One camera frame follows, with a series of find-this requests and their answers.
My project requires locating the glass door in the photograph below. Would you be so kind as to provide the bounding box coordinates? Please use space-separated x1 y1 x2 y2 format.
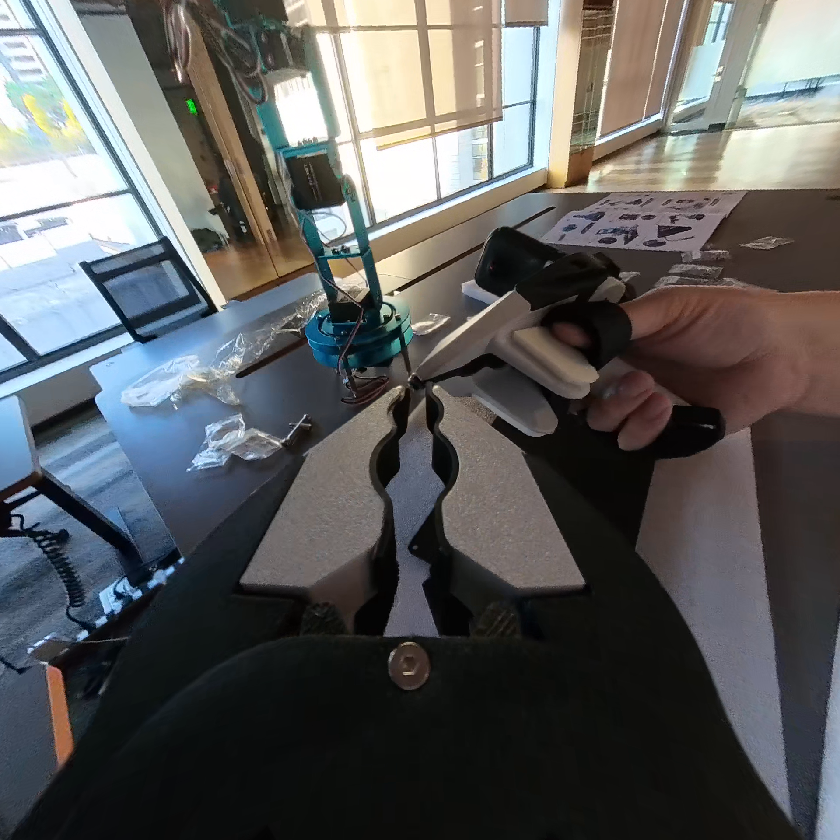
663 0 746 132

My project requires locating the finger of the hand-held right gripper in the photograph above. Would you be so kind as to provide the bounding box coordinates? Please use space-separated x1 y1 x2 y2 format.
409 290 547 385
419 367 560 438

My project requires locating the black metal bracket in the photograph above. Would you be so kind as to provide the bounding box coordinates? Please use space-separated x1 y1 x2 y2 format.
407 508 454 572

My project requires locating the black desk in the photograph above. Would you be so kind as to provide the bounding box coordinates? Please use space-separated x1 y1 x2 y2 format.
88 187 840 840

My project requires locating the crumpled clear plastic bag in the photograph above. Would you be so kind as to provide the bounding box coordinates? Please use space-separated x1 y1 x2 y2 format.
121 328 258 409

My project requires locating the servo cable with reddish wires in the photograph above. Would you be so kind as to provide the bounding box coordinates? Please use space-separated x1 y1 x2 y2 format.
338 364 389 406

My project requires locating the power strip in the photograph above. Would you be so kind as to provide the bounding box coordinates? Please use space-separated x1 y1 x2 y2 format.
97 563 186 616

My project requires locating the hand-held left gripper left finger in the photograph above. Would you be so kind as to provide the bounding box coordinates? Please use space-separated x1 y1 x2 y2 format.
238 385 411 624

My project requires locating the window roller blind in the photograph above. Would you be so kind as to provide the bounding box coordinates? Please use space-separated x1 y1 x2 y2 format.
307 0 549 140

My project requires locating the neighbouring desk with orange edge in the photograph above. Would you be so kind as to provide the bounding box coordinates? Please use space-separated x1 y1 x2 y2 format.
0 394 144 572

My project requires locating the torn clear plastic bag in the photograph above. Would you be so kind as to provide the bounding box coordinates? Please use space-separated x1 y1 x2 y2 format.
187 413 290 471

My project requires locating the printed instruction sheet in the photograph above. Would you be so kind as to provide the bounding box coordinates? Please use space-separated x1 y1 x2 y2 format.
541 190 747 253

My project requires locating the clear plastic wrap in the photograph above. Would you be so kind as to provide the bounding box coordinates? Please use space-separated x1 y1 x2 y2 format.
259 292 329 339

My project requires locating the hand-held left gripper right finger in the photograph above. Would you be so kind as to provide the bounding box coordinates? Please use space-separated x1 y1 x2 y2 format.
423 385 588 621

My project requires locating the black chair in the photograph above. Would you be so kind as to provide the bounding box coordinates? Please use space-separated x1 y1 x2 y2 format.
79 236 219 343

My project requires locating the group of small parts bags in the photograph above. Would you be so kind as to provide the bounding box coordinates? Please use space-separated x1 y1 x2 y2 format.
656 233 795 291

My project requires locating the person's right hand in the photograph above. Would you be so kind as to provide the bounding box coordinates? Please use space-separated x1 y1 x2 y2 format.
550 283 840 454

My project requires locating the coiled black cable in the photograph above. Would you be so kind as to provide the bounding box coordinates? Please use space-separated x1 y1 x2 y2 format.
8 515 94 632

